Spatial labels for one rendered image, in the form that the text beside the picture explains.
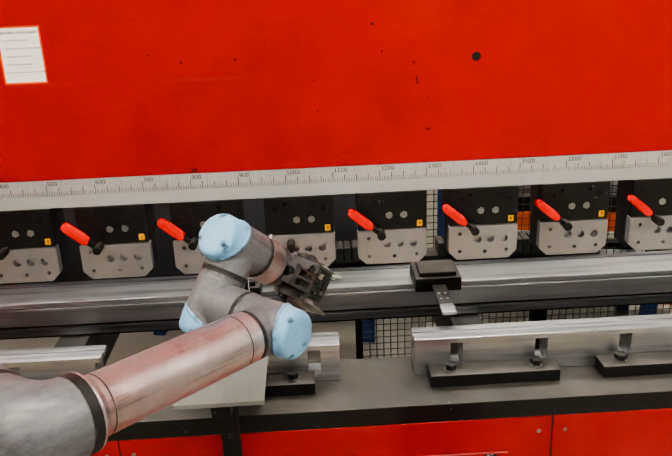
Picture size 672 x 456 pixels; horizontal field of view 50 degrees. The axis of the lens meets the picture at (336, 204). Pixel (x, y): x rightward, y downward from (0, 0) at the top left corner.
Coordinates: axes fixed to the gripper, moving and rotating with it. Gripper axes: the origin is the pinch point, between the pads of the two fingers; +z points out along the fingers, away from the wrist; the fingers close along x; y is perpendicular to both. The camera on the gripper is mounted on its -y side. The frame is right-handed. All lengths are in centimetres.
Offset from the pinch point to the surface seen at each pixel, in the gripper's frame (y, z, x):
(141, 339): -195, 151, -48
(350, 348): -105, 191, -8
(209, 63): -31, -25, 32
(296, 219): -17.0, 4.6, 12.6
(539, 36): 18, 7, 64
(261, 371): -12.8, 10.5, -19.6
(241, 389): -11.3, 4.9, -24.0
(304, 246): -15.3, 9.0, 8.2
